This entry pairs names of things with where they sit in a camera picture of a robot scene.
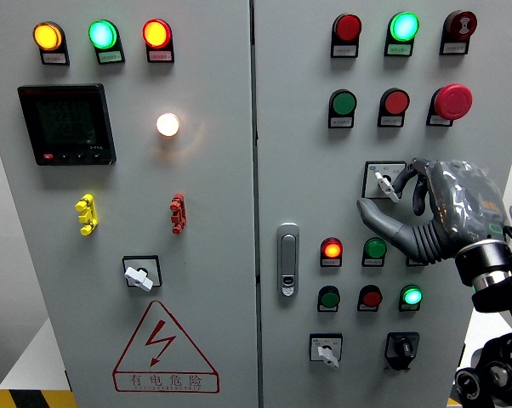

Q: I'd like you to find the white-handle turn switch large plate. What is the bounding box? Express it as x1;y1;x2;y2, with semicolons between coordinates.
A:
361;160;408;204

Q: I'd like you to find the small unlit green lamp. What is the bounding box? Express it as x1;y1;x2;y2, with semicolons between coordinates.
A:
362;236;388;259

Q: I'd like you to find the large red stop button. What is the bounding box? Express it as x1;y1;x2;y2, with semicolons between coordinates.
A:
433;83;474;122

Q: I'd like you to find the small lit green button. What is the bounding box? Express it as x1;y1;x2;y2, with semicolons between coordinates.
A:
400;284;424;307

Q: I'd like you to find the large red push button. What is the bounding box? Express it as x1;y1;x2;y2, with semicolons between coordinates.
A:
379;88;411;116

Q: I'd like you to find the small red push button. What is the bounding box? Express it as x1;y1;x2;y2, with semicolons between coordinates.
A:
358;285;384;309

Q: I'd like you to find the small lit red lamp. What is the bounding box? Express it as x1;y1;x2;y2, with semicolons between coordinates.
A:
320;236;344;259

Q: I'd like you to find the large green push button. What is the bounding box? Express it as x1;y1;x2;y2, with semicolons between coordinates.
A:
329;88;358;116

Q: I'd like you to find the grey cabinet door with lock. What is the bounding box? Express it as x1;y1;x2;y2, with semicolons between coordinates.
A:
252;0;512;408

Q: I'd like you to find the small green push button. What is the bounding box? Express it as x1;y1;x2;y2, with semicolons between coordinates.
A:
317;285;341;309

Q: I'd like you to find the dark red buzzer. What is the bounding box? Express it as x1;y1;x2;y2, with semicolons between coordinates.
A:
443;9;478;42

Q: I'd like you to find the silver door lock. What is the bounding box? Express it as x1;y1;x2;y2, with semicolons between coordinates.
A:
276;222;301;298

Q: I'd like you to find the large lit green lamp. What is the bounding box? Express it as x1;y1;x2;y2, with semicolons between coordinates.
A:
389;11;420;43
88;19;119;50

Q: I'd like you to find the large unlit red lamp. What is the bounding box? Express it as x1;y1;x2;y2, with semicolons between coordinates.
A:
333;13;362;43

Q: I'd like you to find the grey cabinet door with display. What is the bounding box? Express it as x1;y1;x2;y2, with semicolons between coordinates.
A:
0;0;259;408

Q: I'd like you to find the lit white lamp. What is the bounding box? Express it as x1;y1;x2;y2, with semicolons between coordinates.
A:
156;112;181;138

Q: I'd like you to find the red warning triangle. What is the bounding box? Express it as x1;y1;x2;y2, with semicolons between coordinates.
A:
112;299;220;394

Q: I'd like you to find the large lit red-orange lamp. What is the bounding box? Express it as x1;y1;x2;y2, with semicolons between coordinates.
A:
142;18;173;50

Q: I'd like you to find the black display meter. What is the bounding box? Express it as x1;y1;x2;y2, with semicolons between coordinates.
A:
17;83;117;167

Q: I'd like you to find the lit yellow round lamp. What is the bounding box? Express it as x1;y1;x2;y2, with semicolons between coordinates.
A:
32;20;64;52

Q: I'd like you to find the black-handle turn switch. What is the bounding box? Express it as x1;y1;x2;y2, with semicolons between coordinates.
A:
384;331;421;372

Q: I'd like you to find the white-handle turn switch small plate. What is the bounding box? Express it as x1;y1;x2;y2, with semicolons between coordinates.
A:
309;332;344;369

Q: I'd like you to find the small red handle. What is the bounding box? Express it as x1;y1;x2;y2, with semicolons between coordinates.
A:
169;193;187;235

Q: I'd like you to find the white-handle turn switch black plate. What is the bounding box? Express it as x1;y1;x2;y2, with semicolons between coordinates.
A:
122;254;163;293

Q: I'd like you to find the small yellow handle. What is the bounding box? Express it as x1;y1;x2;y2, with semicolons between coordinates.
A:
74;193;99;236

